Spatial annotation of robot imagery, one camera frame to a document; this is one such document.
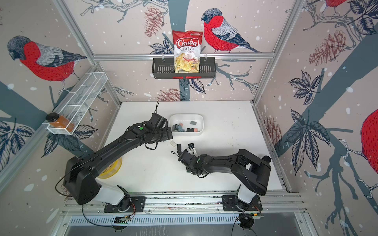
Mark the Chuba cassava chips bag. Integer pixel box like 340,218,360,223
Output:
172,30,203,73

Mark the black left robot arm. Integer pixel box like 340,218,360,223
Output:
64,113,173,212

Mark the circuit board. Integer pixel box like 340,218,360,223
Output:
238,213,264,221
114,216,132,224

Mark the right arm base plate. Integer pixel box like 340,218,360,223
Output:
222,195,263,212

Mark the white storage box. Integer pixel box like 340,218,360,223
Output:
168,114,204,137

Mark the right circuit board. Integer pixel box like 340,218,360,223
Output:
238,213,264,221

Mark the clear acrylic wall shelf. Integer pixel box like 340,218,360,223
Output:
47,72,108,135

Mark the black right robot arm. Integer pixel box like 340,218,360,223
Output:
176,149,271,212

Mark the left black power cable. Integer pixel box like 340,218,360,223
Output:
81,206,117,228

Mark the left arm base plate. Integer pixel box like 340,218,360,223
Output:
104,196,146,213

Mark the black wire wall basket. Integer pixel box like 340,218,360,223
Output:
152,57,216,79

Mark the left circuit board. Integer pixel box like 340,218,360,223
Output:
114,216,132,224

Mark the bottle with black cap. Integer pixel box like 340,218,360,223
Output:
262,155,272,163

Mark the orange spice jar black lid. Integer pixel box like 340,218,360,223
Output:
46,113,75,133

